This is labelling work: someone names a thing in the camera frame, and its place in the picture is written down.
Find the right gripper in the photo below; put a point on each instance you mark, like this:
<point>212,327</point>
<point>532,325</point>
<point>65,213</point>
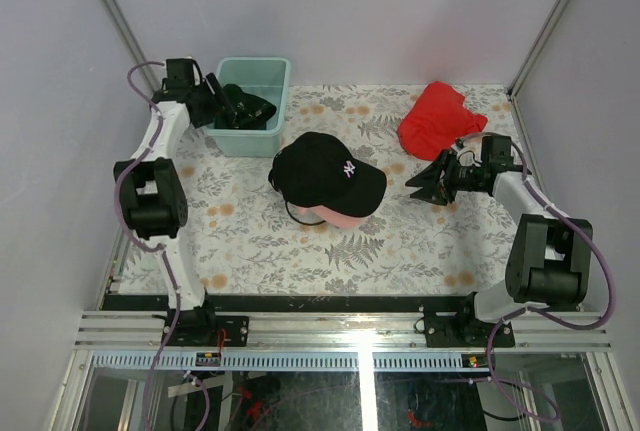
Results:
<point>429,180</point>

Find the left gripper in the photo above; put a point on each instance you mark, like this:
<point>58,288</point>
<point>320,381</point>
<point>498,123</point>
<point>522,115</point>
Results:
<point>213,107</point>

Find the dark green baseball cap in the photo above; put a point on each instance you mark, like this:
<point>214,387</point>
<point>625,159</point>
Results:
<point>253,111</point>

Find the teal plastic bin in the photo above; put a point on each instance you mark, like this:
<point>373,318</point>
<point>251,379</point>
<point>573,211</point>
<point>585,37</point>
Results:
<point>267,78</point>

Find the red cloth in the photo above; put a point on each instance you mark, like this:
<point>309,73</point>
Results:
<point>438,117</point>

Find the pink baseball cap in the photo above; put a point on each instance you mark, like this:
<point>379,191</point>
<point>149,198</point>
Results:
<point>333,218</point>

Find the black wire hat stand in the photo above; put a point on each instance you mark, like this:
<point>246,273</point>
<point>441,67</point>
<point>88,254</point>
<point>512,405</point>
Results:
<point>305,216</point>

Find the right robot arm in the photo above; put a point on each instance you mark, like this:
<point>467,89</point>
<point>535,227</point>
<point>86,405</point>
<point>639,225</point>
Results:
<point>550,258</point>

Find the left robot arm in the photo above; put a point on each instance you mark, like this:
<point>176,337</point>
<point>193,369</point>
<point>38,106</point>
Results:
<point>149,197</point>

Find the left corner aluminium post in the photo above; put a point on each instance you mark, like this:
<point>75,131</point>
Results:
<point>124,30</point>

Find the corner aluminium post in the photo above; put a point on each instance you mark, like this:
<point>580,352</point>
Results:
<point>124,30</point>
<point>542,39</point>

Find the right corner aluminium post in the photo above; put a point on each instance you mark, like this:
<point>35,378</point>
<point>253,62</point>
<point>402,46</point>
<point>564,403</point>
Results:
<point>542,39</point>

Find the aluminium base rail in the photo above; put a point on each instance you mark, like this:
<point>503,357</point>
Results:
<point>140,330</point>

